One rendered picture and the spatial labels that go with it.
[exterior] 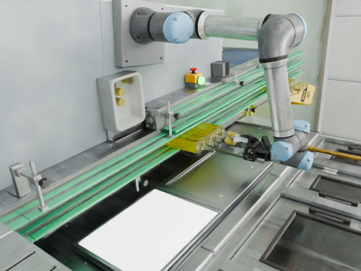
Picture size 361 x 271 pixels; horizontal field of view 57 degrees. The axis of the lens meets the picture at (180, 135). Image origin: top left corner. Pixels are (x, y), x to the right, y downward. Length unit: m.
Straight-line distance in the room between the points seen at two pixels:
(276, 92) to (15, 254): 0.88
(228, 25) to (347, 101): 6.23
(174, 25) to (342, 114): 6.45
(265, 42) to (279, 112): 0.24
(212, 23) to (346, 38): 5.95
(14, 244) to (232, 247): 0.71
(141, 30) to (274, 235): 0.94
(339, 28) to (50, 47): 6.40
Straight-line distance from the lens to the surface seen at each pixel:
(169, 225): 1.24
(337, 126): 7.67
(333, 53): 7.33
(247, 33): 1.33
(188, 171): 1.56
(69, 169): 1.31
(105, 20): 1.45
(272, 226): 1.31
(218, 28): 1.39
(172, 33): 1.34
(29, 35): 1.26
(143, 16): 1.44
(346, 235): 1.34
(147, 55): 1.55
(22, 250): 0.70
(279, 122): 1.20
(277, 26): 1.18
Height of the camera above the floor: 1.84
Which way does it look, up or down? 35 degrees down
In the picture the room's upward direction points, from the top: 104 degrees clockwise
